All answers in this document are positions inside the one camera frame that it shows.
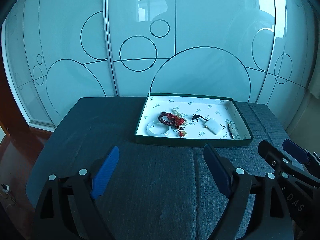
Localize green shallow jewelry box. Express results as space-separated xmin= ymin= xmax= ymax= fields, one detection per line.
xmin=135 ymin=93 xmax=254 ymax=147

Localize dark cord white jade pendant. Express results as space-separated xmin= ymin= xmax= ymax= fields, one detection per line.
xmin=191 ymin=114 xmax=225 ymax=135

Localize white glass wardrobe doors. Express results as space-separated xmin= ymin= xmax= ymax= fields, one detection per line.
xmin=1 ymin=0 xmax=319 ymax=129

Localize dark grey fabric cover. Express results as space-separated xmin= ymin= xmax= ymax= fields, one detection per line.
xmin=26 ymin=97 xmax=288 ymax=239

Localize white jade bangle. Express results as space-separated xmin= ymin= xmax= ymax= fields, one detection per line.
xmin=146 ymin=121 xmax=171 ymax=137

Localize red tassel gold pendant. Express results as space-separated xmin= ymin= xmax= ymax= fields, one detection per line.
xmin=166 ymin=113 xmax=187 ymax=138

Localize dark red bead bracelet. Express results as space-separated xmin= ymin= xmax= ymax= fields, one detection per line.
xmin=157 ymin=112 xmax=177 ymax=127

